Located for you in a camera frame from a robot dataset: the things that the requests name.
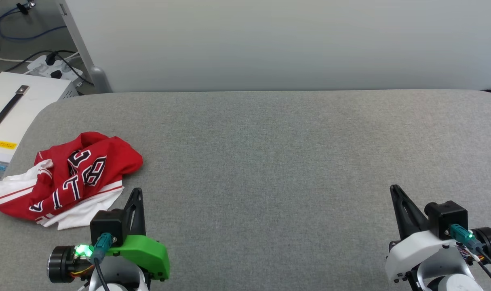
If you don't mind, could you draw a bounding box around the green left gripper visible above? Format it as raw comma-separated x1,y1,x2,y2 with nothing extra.
106,188,170,280

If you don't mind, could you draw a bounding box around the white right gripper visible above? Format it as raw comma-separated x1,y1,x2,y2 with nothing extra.
385,185,456,283

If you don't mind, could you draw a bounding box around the red basketball jersey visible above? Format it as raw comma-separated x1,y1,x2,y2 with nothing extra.
0,131,143,230

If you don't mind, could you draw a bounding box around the white power strip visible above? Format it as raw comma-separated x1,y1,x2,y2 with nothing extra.
26,55,84,87

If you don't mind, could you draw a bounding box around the white partition panel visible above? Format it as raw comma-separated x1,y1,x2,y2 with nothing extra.
55,0,491,94

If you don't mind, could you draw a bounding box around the black clamp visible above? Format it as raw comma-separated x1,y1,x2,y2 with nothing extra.
16,0,36,16

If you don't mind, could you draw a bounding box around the teal plug left camera cable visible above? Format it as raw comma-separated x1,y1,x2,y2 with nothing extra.
93,232,113,291

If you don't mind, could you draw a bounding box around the teal plug camera cable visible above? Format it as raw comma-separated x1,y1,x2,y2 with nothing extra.
93,232,113,291
449,224,491,279

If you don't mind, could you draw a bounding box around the teal plug right camera cable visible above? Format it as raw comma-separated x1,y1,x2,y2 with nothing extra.
449,224,491,279

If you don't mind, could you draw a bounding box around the white box with black handle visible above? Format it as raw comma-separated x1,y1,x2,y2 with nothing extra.
0,72,79,180

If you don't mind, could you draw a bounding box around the black power cable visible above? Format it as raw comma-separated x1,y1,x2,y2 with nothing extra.
53,52,95,86
0,49,80,76

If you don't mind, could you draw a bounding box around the blue cable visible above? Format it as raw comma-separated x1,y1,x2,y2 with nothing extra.
0,6,68,42

